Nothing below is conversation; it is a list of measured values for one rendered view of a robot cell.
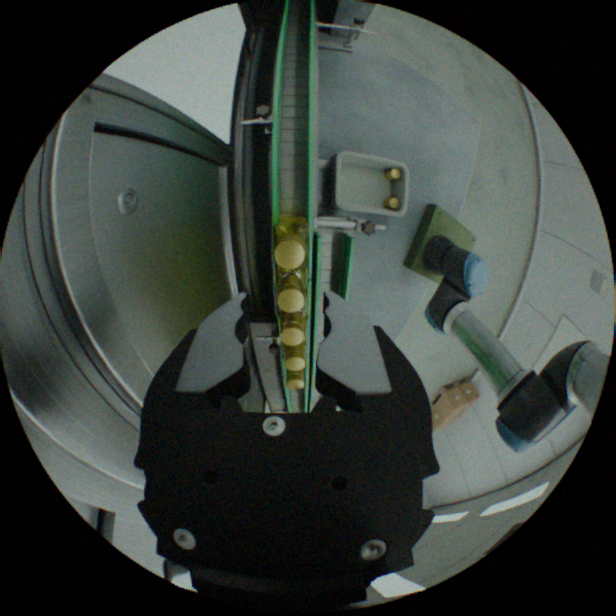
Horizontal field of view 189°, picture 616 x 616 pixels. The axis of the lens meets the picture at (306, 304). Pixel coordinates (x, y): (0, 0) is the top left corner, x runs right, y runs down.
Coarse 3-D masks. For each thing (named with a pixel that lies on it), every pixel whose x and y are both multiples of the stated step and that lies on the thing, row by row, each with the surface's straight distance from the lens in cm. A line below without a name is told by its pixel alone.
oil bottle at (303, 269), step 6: (306, 258) 31; (276, 264) 30; (306, 264) 30; (276, 270) 30; (282, 270) 29; (288, 270) 29; (294, 270) 29; (300, 270) 29; (306, 270) 30; (276, 276) 31; (282, 276) 29; (306, 276) 30; (276, 282) 31; (306, 282) 30
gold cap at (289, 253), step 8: (280, 240) 23; (288, 240) 21; (296, 240) 21; (280, 248) 21; (288, 248) 21; (296, 248) 21; (280, 256) 21; (288, 256) 21; (296, 256) 21; (304, 256) 21; (280, 264) 21; (288, 264) 21; (296, 264) 21
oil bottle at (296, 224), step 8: (288, 216) 45; (296, 216) 44; (280, 224) 29; (288, 224) 29; (296, 224) 29; (304, 224) 29; (280, 232) 28; (288, 232) 28; (296, 232) 28; (304, 232) 28; (304, 240) 28; (304, 248) 28
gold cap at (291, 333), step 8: (288, 312) 29; (296, 312) 29; (288, 320) 27; (296, 320) 27; (288, 328) 26; (296, 328) 26; (280, 336) 27; (288, 336) 27; (296, 336) 27; (288, 344) 28; (296, 344) 28
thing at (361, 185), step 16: (336, 160) 55; (352, 160) 61; (368, 160) 60; (384, 160) 60; (336, 176) 54; (352, 176) 63; (368, 176) 64; (384, 176) 67; (400, 176) 65; (336, 192) 54; (352, 192) 62; (368, 192) 64; (384, 192) 66; (400, 192) 64; (352, 208) 55; (368, 208) 56; (384, 208) 66; (400, 208) 63
